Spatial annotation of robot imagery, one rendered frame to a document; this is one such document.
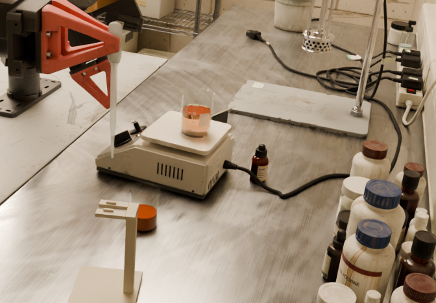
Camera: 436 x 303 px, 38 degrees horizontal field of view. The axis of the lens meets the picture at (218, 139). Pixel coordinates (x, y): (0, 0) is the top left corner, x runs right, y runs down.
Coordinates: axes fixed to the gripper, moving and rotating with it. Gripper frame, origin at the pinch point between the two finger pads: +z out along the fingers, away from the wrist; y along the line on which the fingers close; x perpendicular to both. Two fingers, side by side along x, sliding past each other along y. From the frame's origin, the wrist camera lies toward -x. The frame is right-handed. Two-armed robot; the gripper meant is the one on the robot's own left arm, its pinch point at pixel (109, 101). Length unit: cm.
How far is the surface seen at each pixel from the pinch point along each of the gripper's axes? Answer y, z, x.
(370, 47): 26, 13, -50
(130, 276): -31.4, 17.8, 1.8
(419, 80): 40, 27, -62
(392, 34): 90, 23, -75
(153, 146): -4.7, 9.0, -4.1
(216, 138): -4.2, 11.8, -13.8
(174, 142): -6.6, 9.2, -7.6
